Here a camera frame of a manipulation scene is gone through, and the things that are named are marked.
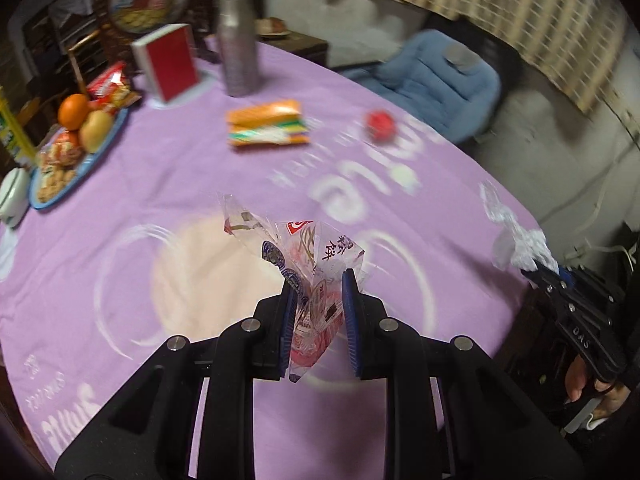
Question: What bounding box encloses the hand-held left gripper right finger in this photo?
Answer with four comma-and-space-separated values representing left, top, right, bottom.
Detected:
341, 268, 586, 480

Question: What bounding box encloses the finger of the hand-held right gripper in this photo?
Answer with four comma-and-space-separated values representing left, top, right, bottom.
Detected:
520, 266, 558, 297
542, 259, 576, 286

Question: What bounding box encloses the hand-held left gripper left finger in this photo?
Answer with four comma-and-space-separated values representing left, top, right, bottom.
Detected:
54, 276, 300, 480

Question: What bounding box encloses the clear plastic wrapper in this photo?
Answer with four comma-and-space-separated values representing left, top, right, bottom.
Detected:
477, 182, 560, 273

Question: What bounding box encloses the clear wrapper with red print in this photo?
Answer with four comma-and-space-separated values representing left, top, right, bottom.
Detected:
219, 192, 373, 383

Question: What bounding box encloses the person's right hand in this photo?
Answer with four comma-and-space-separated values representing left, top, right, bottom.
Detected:
565, 357, 623, 421

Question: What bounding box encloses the purple printed tablecloth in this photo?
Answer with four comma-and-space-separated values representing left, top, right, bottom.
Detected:
0, 35, 538, 480

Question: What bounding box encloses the red jelly in clear cup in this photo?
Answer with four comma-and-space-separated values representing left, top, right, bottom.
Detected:
364, 108, 398, 143

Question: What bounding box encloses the orange cardboard box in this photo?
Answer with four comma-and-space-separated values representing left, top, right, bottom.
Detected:
225, 100, 311, 148

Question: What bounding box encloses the blue padded chair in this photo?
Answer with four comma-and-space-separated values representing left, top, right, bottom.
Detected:
340, 29, 502, 145

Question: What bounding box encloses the blue plate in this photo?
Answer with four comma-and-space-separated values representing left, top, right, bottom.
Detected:
28, 105, 130, 209

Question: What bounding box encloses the dark wooden side table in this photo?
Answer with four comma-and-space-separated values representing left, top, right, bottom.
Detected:
255, 30, 331, 68

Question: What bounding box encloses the yellow apple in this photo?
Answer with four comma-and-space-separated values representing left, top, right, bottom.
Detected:
80, 110, 113, 153

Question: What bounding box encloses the clear bag of cookies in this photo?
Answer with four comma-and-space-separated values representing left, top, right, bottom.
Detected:
35, 130, 83, 203

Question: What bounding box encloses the silver metal bottle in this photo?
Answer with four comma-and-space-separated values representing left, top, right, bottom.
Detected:
214, 0, 260, 97

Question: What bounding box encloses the checked curtain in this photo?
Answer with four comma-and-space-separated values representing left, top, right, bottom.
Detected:
292, 0, 640, 116

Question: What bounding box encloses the red box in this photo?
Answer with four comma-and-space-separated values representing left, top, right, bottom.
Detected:
131, 23, 211, 108

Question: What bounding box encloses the plate with bread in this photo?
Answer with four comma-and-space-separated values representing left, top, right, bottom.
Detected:
255, 17, 291, 39

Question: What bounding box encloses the red snack packet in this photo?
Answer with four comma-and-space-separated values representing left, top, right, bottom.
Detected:
86, 60, 138, 111

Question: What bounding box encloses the orange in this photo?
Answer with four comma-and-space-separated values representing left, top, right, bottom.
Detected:
57, 94, 91, 131

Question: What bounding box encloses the white lidded bowl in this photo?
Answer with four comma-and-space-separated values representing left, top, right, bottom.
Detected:
0, 167, 30, 226

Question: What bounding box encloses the yellow and green box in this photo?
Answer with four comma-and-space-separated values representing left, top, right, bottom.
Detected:
0, 87, 36, 168

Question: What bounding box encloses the white cable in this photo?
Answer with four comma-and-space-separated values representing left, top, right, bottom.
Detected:
582, 195, 638, 271

